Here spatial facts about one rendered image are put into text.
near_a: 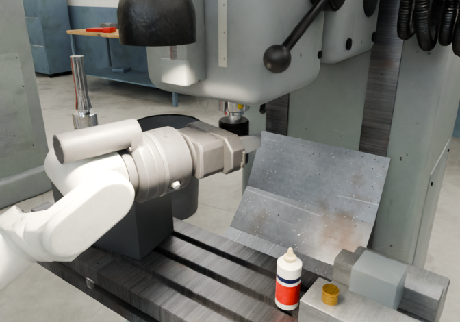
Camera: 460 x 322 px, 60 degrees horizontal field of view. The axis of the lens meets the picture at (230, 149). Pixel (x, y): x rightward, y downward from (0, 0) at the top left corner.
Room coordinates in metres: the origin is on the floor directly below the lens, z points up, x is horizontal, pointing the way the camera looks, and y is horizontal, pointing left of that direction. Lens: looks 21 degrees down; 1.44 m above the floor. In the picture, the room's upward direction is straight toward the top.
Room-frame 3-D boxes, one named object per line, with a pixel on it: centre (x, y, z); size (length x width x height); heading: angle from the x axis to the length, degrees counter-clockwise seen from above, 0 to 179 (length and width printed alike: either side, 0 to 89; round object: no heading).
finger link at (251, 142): (0.56, -0.03, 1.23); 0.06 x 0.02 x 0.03; 130
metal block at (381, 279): (0.45, -0.20, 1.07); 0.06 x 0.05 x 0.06; 53
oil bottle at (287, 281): (0.54, -0.10, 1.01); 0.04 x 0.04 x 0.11
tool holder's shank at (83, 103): (0.78, 0.29, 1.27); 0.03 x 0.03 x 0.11
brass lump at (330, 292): (0.43, -0.13, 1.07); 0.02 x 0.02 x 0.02
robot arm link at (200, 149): (0.53, 0.06, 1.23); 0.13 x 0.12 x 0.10; 40
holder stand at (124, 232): (0.75, 0.25, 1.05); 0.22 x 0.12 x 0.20; 64
